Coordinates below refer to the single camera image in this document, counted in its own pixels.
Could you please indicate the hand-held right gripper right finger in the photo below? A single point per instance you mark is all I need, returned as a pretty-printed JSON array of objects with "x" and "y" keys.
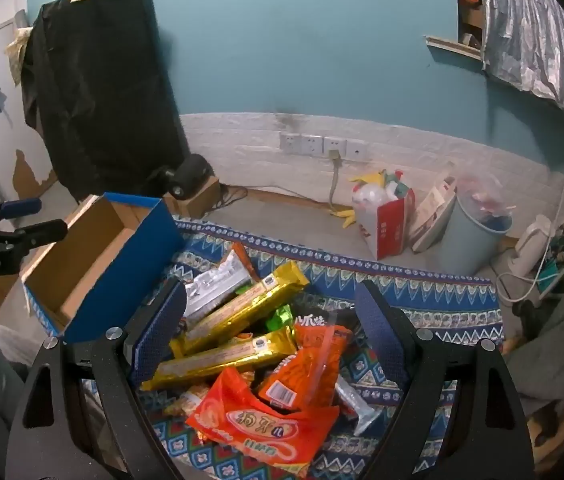
[{"x": 381, "y": 335}]

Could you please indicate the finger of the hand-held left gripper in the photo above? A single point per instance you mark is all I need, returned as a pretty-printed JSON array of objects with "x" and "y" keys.
[
  {"x": 37, "y": 234},
  {"x": 19, "y": 207}
]

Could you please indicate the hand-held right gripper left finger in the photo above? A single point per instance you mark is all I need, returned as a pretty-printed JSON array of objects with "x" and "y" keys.
[{"x": 158, "y": 332}]

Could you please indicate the blue cardboard box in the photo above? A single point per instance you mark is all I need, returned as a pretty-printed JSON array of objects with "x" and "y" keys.
[{"x": 92, "y": 260}]

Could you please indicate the silver snack packet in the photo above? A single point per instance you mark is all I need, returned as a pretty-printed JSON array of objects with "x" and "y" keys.
[{"x": 212, "y": 287}]

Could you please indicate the orange clear snack packet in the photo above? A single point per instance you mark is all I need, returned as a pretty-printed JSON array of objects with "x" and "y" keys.
[{"x": 302, "y": 370}]

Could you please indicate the gold snack packet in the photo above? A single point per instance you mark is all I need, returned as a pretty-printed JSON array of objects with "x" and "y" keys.
[
  {"x": 222, "y": 360},
  {"x": 252, "y": 305}
]

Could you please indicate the large orange red snack packet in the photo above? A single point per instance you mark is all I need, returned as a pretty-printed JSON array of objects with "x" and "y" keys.
[{"x": 262, "y": 430}]

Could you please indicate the printed blanket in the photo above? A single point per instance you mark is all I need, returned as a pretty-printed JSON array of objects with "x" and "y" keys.
[{"x": 441, "y": 305}]

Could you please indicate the small yellow snack packet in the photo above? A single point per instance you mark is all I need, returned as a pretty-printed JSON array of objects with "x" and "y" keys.
[{"x": 187, "y": 400}]

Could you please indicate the clear silver wrapper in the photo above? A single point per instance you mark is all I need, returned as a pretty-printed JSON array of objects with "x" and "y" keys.
[{"x": 356, "y": 405}]

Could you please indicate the green snack packet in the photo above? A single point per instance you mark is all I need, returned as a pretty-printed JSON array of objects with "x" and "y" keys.
[{"x": 278, "y": 317}]

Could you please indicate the small orange snack packet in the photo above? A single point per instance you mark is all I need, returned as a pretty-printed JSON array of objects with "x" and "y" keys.
[{"x": 244, "y": 260}]

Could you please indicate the yellow scrap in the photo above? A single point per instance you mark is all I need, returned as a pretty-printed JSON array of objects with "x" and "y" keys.
[{"x": 344, "y": 217}]

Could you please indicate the light blue trash bin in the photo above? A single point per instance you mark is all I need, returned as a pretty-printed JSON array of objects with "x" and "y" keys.
[{"x": 466, "y": 245}]

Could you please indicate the white red paper bag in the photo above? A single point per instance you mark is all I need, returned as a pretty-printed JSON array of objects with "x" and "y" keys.
[{"x": 431, "y": 215}]

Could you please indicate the small brown cardboard box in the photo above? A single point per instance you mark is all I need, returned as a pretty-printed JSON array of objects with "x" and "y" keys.
[{"x": 202, "y": 200}]

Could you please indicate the black cloth covered cabinet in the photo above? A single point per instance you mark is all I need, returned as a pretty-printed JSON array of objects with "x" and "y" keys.
[{"x": 102, "y": 85}]

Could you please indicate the white kettle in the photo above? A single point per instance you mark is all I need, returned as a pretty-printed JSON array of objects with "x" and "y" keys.
[{"x": 531, "y": 247}]

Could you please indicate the grey cloth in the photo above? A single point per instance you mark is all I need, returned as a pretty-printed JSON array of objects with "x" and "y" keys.
[{"x": 561, "y": 340}]

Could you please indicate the wooden window sill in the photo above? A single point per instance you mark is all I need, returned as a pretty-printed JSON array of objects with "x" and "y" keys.
[{"x": 454, "y": 47}]

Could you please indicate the silver curtain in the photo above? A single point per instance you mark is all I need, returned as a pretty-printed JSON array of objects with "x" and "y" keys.
[{"x": 531, "y": 30}]

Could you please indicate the white wall socket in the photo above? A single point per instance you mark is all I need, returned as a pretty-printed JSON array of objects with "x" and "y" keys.
[
  {"x": 290, "y": 142},
  {"x": 334, "y": 146},
  {"x": 356, "y": 151},
  {"x": 312, "y": 145}
]

